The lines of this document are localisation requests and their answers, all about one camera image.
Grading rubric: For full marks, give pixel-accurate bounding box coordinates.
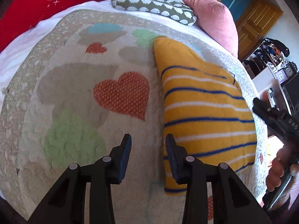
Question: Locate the yellow striped knit sweater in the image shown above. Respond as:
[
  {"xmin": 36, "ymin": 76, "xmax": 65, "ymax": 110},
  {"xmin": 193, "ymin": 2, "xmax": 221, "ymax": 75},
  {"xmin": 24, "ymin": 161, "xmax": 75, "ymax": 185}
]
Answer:
[{"xmin": 152, "ymin": 36, "xmax": 258, "ymax": 195}]

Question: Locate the person's right hand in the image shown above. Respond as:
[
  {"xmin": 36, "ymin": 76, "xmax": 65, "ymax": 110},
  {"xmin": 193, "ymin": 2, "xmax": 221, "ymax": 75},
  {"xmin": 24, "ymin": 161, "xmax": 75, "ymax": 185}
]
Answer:
[{"xmin": 266, "ymin": 145, "xmax": 298, "ymax": 193}]

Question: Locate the quilted heart pattern bedspread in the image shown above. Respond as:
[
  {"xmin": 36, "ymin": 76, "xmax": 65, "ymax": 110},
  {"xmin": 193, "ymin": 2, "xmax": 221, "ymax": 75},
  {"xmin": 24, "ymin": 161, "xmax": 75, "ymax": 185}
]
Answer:
[{"xmin": 1, "ymin": 10, "xmax": 257, "ymax": 223}]

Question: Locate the small desk clock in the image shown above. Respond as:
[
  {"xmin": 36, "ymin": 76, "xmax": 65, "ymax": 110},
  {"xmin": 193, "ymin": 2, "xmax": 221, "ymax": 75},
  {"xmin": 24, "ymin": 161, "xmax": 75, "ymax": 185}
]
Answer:
[{"xmin": 284, "ymin": 65, "xmax": 294, "ymax": 78}]

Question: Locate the white shelf with clutter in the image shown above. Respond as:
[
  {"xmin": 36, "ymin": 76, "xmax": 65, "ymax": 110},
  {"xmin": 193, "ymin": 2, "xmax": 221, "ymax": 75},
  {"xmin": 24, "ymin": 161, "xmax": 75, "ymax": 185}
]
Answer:
[{"xmin": 243, "ymin": 37, "xmax": 299, "ymax": 138}]

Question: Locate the white pink bed sheet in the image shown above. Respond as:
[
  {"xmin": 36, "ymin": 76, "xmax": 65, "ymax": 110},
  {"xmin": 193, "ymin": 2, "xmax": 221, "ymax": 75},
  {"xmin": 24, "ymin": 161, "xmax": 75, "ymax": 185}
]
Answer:
[{"xmin": 1, "ymin": 0, "xmax": 231, "ymax": 89}]

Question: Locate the wooden door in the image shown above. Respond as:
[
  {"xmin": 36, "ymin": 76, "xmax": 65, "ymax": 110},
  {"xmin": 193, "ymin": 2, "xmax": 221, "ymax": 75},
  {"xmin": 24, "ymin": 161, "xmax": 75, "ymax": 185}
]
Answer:
[{"xmin": 218, "ymin": 0, "xmax": 283, "ymax": 61}]

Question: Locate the pink pillow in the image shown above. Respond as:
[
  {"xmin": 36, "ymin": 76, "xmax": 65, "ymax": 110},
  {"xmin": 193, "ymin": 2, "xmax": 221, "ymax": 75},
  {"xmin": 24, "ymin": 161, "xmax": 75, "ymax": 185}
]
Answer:
[{"xmin": 182, "ymin": 0, "xmax": 238, "ymax": 57}]

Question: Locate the green sheep pattern pillow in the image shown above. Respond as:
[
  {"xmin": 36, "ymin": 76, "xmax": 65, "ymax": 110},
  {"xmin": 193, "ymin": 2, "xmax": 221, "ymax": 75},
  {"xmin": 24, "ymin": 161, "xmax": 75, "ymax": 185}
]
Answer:
[{"xmin": 111, "ymin": 0, "xmax": 197, "ymax": 26}]

